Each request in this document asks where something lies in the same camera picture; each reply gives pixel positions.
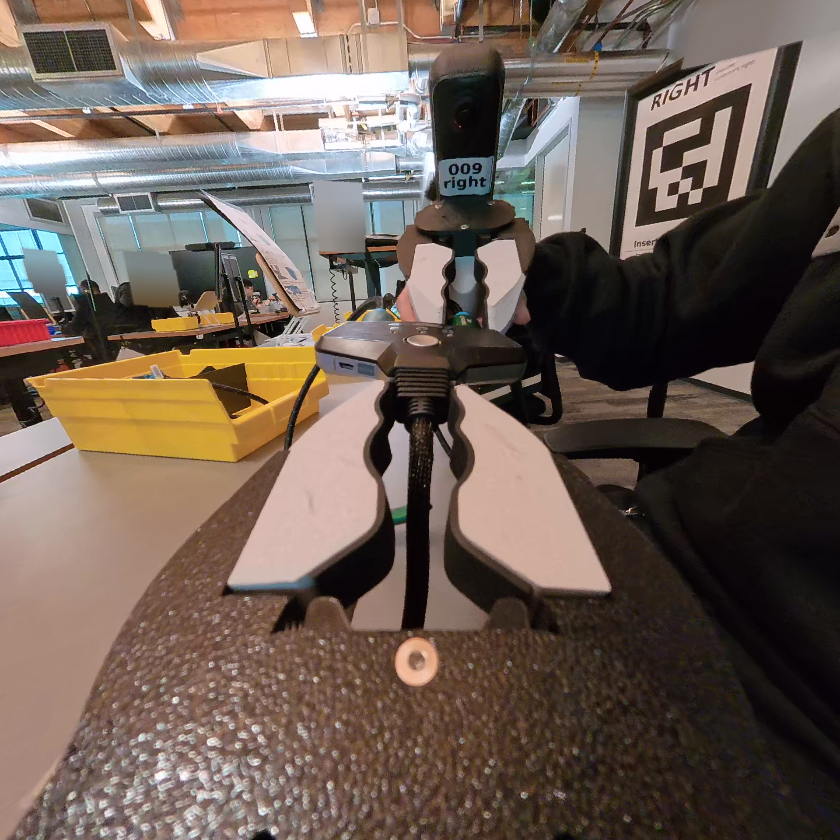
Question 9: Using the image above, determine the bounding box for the teal plug usb cable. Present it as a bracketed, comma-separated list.
[131, 365, 271, 404]

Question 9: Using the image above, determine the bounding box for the black usb hub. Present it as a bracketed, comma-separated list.
[315, 320, 529, 421]

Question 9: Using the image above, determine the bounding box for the framed marker wall poster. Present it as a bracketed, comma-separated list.
[610, 42, 803, 260]

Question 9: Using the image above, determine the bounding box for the black braided hub cable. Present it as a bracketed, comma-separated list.
[400, 416, 437, 630]

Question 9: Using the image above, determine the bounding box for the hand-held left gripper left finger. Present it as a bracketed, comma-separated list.
[225, 381, 396, 611]

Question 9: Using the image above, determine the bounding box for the wooden work table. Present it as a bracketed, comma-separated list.
[0, 336, 86, 427]
[108, 314, 293, 349]

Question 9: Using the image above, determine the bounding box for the black usb cable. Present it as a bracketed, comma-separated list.
[283, 297, 396, 452]

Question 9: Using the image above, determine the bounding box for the office chair armrest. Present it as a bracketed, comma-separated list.
[543, 381, 729, 519]

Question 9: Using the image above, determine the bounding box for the wooden instruction board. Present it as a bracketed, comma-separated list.
[197, 189, 322, 315]

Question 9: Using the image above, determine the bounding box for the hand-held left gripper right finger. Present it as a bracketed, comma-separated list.
[444, 384, 613, 608]

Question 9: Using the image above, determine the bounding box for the person's right forearm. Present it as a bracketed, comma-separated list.
[525, 108, 840, 395]

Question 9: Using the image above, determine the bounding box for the metal air vent box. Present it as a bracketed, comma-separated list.
[18, 23, 122, 81]

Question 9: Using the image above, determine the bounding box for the black sheet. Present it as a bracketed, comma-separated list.
[197, 363, 252, 419]

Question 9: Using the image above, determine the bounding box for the white stand base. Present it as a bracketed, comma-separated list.
[272, 314, 322, 345]

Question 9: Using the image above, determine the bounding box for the wooden standing desk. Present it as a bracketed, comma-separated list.
[319, 244, 401, 312]

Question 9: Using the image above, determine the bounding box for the silver spiral air duct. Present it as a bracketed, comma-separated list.
[0, 128, 427, 198]
[0, 36, 421, 112]

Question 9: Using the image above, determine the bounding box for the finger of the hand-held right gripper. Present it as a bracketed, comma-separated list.
[478, 238, 526, 329]
[408, 243, 454, 326]

